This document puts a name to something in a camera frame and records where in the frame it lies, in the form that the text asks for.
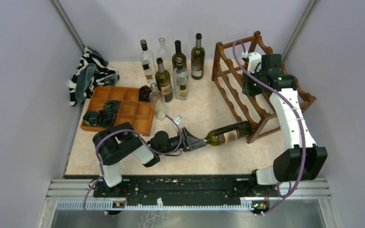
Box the brown wooden wine rack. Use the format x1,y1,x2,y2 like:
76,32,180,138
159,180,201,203
211,30,317,145

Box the olive wine bottle grey cap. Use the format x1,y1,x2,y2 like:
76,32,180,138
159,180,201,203
205,121,253,146

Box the slim clear glass bottle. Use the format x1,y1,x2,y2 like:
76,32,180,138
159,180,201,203
149,83,167,121

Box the grey blue cloth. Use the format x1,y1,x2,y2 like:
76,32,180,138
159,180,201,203
75,63,96,103

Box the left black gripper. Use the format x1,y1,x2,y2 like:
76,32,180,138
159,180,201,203
158,126,208,155

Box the black rolled sock top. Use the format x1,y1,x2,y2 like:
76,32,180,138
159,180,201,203
138,85,152,102

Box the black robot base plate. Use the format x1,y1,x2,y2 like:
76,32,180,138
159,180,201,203
93,174,277,206

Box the dark rolled sock front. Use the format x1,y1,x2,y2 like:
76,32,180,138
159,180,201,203
96,110,116,128

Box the dark rolled sock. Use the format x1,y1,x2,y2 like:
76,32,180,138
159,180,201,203
103,100,121,114
96,110,116,128

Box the clear square spirit bottle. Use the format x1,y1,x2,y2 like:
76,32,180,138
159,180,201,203
140,39,156,85

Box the teal rolled sock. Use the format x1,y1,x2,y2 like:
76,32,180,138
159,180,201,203
82,110,98,127

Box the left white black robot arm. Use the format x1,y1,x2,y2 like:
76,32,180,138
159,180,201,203
93,122,208,197

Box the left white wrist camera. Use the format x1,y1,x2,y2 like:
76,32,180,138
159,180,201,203
173,115,183,125

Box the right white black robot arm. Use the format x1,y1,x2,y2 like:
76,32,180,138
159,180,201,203
242,52,327,196

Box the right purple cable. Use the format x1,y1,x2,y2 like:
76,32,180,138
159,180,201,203
232,39,307,216

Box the zebra striped cloth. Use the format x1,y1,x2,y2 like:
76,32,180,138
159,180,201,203
69,47,120,106

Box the green wine bottle silver neck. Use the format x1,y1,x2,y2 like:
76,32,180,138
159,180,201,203
155,57,173,103

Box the dark wine bottle black cap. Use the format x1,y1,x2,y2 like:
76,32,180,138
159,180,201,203
172,40,187,72

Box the grey cable comb strip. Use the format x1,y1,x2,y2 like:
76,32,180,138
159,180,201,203
57,198,254,211

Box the orange wooden compartment tray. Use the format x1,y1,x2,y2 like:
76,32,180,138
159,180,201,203
80,86,154,136

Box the dark rolled sock middle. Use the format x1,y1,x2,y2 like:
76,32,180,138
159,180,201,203
103,100,121,114

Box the dark green wine bottle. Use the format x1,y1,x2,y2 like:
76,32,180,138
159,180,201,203
191,33,205,80

